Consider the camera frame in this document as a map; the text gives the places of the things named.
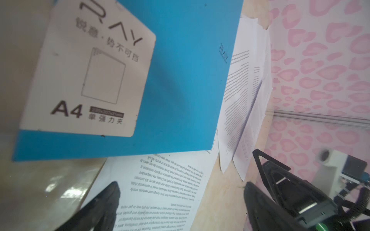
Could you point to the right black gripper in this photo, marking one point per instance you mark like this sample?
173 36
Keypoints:
307 204

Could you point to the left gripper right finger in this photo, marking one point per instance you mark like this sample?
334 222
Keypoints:
264 214

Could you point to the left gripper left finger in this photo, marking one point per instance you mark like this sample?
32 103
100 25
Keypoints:
98 215

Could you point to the blue A4 clip folder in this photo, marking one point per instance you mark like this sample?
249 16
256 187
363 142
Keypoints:
122 78

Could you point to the aluminium frame diagonal bar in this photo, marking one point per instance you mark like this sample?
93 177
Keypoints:
333 120

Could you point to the printed sheet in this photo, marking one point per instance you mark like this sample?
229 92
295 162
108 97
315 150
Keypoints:
159 192
243 81
254 115

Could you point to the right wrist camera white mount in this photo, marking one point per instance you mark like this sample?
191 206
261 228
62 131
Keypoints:
336 169

